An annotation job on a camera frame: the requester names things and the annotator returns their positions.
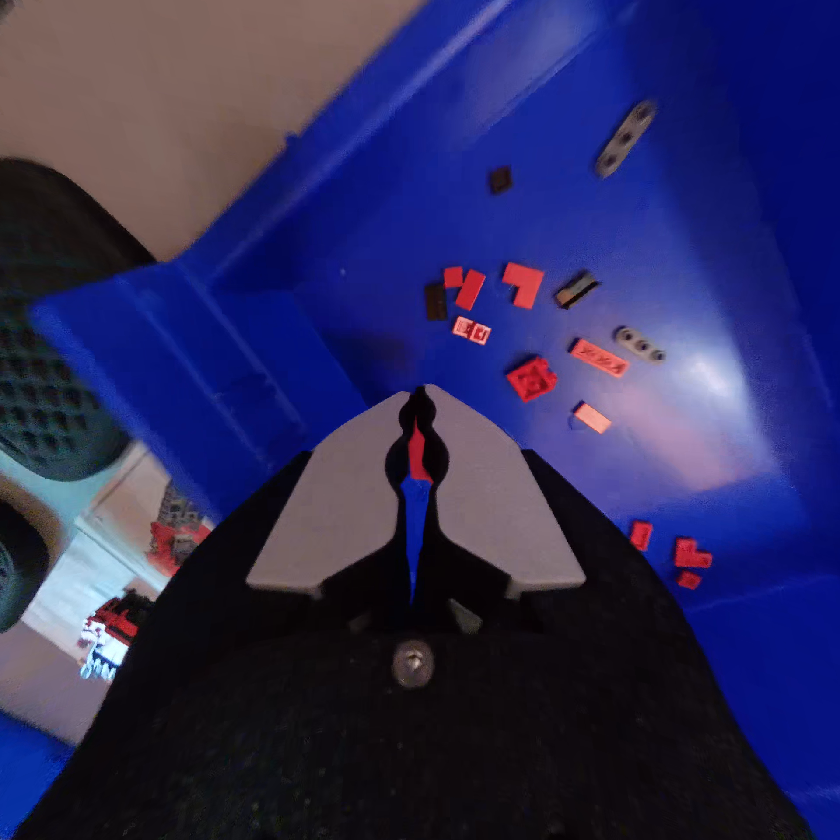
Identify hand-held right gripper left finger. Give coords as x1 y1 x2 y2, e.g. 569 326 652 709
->
245 389 421 599

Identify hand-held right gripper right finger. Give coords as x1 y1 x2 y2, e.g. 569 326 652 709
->
418 386 590 594

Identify blue plastic bin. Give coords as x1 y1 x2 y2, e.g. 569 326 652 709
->
0 709 74 840
27 0 840 840

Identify lego instruction booklet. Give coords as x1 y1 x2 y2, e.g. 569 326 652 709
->
24 444 219 686

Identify red and black lego car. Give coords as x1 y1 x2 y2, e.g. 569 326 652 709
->
77 588 154 685

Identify scattered small lego pieces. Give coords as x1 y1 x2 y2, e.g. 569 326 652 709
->
423 100 715 593

